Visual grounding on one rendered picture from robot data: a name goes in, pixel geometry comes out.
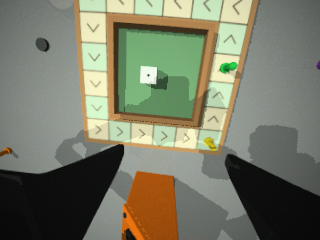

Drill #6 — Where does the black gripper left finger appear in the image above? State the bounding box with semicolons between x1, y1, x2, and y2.
0;144;124;240

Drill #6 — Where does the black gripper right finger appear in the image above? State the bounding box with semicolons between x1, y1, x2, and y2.
225;154;320;240

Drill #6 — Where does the yellow pawn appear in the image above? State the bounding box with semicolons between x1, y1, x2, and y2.
204;137;217;151

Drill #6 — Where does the green pawn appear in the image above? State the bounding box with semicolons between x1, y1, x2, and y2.
219;62;238;74

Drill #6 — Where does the orange game pawn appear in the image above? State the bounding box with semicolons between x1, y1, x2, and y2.
0;148;13;156

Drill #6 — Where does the white die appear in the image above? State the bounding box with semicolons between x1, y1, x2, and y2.
140;66;158;84

